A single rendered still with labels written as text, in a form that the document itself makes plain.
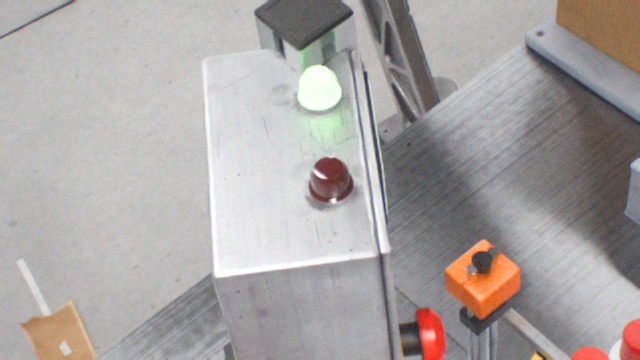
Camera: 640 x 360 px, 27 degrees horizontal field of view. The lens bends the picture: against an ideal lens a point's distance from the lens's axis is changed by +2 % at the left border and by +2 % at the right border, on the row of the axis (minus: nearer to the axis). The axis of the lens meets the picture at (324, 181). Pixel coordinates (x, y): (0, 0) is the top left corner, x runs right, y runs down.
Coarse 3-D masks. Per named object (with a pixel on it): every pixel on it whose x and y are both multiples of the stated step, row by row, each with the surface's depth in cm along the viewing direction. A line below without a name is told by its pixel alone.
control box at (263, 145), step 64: (256, 64) 82; (320, 64) 82; (256, 128) 79; (320, 128) 78; (256, 192) 76; (256, 256) 73; (320, 256) 73; (384, 256) 73; (256, 320) 76; (320, 320) 77; (384, 320) 78
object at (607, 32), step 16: (560, 0) 163; (576, 0) 161; (592, 0) 158; (608, 0) 156; (624, 0) 154; (560, 16) 165; (576, 16) 162; (592, 16) 160; (608, 16) 158; (624, 16) 155; (576, 32) 164; (592, 32) 162; (608, 32) 160; (624, 32) 157; (608, 48) 162; (624, 48) 159; (624, 64) 161
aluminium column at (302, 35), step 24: (288, 0) 82; (312, 0) 81; (336, 0) 81; (264, 24) 81; (288, 24) 80; (312, 24) 80; (336, 24) 80; (264, 48) 83; (288, 48) 80; (312, 48) 80; (336, 48) 82
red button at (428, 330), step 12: (420, 312) 86; (432, 312) 86; (408, 324) 86; (420, 324) 85; (432, 324) 85; (408, 336) 85; (420, 336) 85; (432, 336) 84; (444, 336) 86; (408, 348) 85; (420, 348) 85; (432, 348) 84; (444, 348) 85
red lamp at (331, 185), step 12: (312, 168) 74; (324, 168) 74; (336, 168) 74; (312, 180) 74; (324, 180) 73; (336, 180) 73; (348, 180) 74; (312, 192) 75; (324, 192) 74; (336, 192) 74; (348, 192) 75; (324, 204) 75; (336, 204) 74
